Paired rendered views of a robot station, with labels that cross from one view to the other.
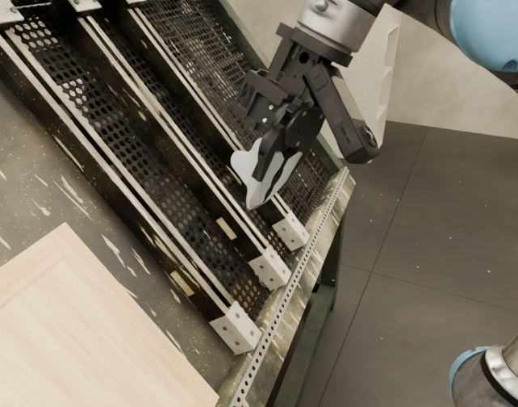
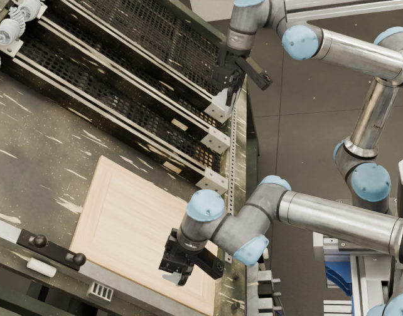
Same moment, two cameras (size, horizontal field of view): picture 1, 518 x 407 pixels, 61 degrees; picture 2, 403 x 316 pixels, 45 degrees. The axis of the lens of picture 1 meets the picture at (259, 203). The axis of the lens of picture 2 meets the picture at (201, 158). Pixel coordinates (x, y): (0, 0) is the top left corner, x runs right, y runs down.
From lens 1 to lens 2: 0.90 m
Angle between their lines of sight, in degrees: 12
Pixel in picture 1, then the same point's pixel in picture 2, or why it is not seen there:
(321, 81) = (243, 63)
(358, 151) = (265, 85)
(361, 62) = not seen: outside the picture
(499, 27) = (297, 51)
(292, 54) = (227, 54)
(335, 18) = (242, 41)
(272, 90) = (225, 71)
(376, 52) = not seen: outside the picture
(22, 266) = (98, 185)
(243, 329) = (217, 181)
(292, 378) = not seen: hidden behind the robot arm
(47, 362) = (134, 227)
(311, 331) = (250, 175)
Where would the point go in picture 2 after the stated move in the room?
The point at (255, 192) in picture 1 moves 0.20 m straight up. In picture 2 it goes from (228, 110) to (214, 49)
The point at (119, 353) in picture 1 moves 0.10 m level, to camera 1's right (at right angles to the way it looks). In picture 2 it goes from (161, 214) to (186, 204)
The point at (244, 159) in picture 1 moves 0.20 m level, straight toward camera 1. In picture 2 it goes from (219, 99) to (245, 138)
